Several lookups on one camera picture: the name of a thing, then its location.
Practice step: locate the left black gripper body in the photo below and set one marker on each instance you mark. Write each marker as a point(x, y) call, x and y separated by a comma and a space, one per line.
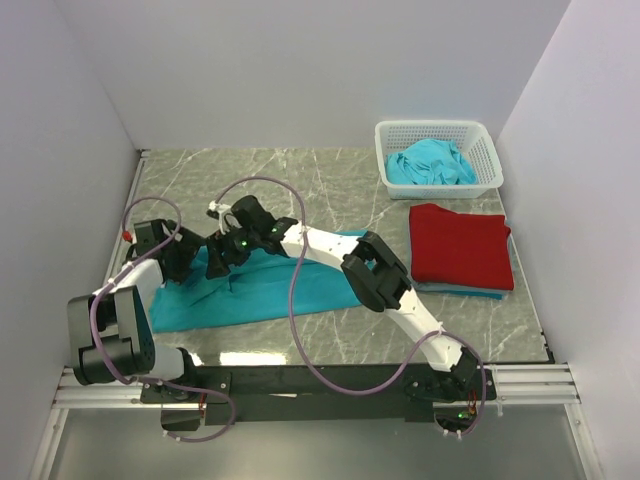
point(188, 241)

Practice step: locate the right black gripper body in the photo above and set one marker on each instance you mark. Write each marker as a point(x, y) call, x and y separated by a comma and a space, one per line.
point(238, 245)

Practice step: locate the teal t shirt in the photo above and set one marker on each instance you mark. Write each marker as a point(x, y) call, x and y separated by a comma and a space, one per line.
point(253, 292)

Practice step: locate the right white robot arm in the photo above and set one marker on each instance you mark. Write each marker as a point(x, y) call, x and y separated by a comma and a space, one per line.
point(377, 277)

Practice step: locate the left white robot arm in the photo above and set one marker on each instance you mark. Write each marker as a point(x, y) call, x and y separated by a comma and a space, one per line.
point(118, 324)

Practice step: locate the black base beam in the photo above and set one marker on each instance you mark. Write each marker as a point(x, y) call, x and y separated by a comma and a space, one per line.
point(293, 393)

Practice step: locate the crumpled light blue shirt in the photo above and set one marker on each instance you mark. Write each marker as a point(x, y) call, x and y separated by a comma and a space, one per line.
point(430, 162)

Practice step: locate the folded red t shirt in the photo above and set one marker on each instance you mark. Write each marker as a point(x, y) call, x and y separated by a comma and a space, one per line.
point(460, 245)

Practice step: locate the white plastic basket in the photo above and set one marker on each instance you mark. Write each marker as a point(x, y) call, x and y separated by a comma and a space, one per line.
point(470, 137)

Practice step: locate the folded blue shirt under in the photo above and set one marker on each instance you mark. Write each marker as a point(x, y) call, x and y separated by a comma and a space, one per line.
point(480, 292)

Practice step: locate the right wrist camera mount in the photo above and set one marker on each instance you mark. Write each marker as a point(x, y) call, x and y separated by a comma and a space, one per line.
point(217, 211)

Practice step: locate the aluminium rail frame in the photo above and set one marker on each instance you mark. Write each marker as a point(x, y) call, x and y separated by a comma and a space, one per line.
point(530, 385)

